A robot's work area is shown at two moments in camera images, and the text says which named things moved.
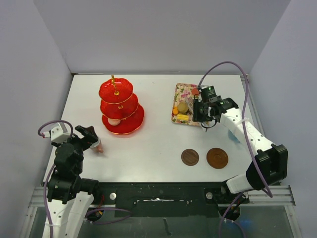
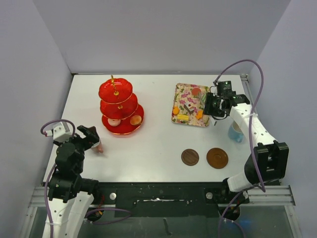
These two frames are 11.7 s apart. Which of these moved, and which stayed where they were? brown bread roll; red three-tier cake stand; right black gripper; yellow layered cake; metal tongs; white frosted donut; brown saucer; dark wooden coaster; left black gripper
Moved: brown bread roll; right black gripper; metal tongs
Stayed: dark wooden coaster; white frosted donut; left black gripper; brown saucer; yellow layered cake; red three-tier cake stand
